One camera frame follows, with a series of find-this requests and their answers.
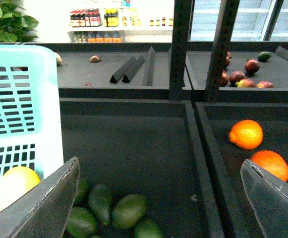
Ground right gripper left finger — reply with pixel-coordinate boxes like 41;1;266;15
0;157;80;238

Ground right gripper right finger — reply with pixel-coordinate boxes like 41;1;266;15
240;159;288;238

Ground yellow mango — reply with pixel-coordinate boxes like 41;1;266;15
0;166;41;199

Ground light blue plastic basket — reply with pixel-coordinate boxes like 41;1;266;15
0;44;63;181

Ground green avocado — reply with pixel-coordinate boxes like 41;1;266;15
88;183;113;226
65;206;98;238
112;194;147;229
134;218;164;238
73;178;90;206

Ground red mango right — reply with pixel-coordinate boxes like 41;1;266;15
256;81;274;88

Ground red green mango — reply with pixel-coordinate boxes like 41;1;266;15
235;78;255;88

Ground orange lower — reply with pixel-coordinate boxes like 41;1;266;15
250;150;288;182

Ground orange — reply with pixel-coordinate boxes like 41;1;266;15
250;150;288;182
229;119;264;150

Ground orange upper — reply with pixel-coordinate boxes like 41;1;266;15
229;119;264;150

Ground dark red fruit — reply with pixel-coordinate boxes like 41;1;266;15
229;71;246;86
244;59;260;74

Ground green fruit back shelf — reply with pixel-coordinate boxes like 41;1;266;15
257;51;272;62

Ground black triangular divider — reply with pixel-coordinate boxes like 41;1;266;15
122;55;145;83
110;56;136;84

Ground brown fruit on shelf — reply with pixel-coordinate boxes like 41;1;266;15
89;55;101;63

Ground orange label bottles row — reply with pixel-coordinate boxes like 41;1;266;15
87;31;122;43

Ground black flat divider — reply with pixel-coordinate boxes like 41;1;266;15
143;46;156;86

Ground green potted plant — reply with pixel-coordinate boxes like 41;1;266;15
0;0;39;43

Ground dark sauce bottles group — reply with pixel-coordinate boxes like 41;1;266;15
69;8;102;28

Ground yellow label bottles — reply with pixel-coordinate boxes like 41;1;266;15
104;8;119;27

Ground black shelf post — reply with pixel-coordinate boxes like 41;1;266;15
169;0;193;100
204;0;239;102

